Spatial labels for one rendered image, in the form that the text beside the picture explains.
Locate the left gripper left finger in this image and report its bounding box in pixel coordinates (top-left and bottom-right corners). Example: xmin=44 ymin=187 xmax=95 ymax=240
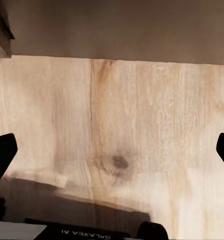
xmin=0 ymin=133 xmax=18 ymax=179

